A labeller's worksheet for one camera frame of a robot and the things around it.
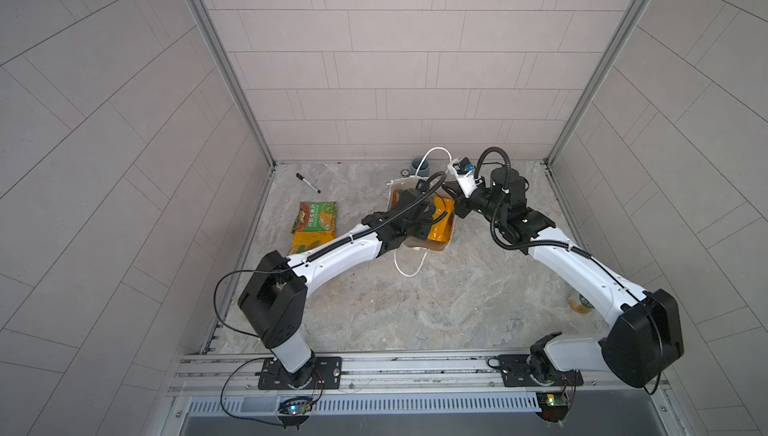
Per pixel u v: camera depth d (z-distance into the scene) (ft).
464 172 2.10
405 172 3.76
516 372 2.35
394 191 2.46
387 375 2.37
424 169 3.51
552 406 2.24
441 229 2.71
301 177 3.64
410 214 1.80
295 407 2.14
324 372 2.36
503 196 1.89
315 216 3.24
